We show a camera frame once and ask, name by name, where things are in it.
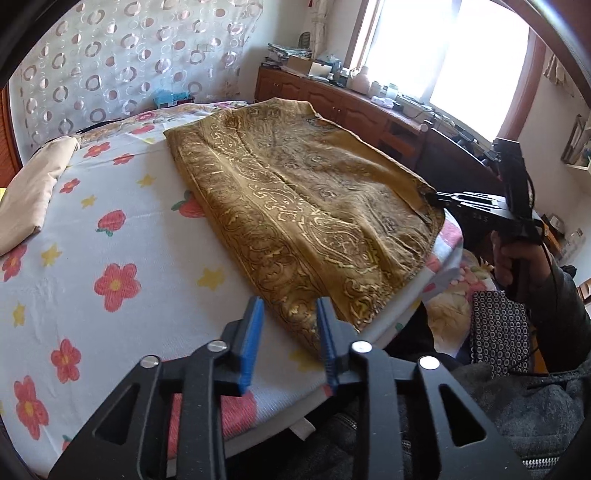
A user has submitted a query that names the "golden brown patterned cloth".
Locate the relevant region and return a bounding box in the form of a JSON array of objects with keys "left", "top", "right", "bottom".
[{"left": 165, "top": 98, "right": 446, "bottom": 354}]

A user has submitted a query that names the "beige folded cloth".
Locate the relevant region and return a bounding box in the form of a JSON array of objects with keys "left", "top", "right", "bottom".
[{"left": 0, "top": 136, "right": 79, "bottom": 255}]

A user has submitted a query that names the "person's right hand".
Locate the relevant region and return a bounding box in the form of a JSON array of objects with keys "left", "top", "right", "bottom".
[{"left": 491, "top": 231, "right": 552, "bottom": 304}]

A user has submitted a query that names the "window with brown frame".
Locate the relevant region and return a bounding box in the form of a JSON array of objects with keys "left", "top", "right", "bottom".
[{"left": 348, "top": 1, "right": 546, "bottom": 140}]

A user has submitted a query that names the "stack of papers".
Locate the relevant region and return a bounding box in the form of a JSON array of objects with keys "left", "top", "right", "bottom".
[{"left": 267, "top": 43, "right": 311, "bottom": 63}]

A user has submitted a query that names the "white flower-print sheet board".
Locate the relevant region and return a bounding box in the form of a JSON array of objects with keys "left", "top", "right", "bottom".
[{"left": 1, "top": 114, "right": 463, "bottom": 475}]

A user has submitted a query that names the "floral quilt on bed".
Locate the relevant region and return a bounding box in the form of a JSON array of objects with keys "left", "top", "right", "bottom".
[{"left": 70, "top": 100, "right": 249, "bottom": 141}]

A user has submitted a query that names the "brown wooden wardrobe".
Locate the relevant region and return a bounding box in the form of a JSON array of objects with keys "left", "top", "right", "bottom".
[{"left": 0, "top": 86, "right": 22, "bottom": 188}]

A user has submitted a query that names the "blue item in box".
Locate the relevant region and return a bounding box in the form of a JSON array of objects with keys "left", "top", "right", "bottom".
[{"left": 153, "top": 90, "right": 193, "bottom": 109}]

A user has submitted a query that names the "white curtain with circles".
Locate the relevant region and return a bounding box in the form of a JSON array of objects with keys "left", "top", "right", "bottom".
[{"left": 9, "top": 0, "right": 263, "bottom": 161}]

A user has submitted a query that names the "brown wooden sideboard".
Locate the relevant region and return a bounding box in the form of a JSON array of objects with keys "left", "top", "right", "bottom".
[{"left": 254, "top": 66, "right": 423, "bottom": 170}]

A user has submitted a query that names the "white bottle on sideboard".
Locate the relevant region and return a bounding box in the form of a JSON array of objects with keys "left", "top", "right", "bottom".
[{"left": 349, "top": 66, "right": 370, "bottom": 95}]

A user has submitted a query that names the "cardboard box on sideboard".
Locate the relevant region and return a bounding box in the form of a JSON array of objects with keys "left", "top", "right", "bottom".
[{"left": 284, "top": 56, "right": 332, "bottom": 78}]

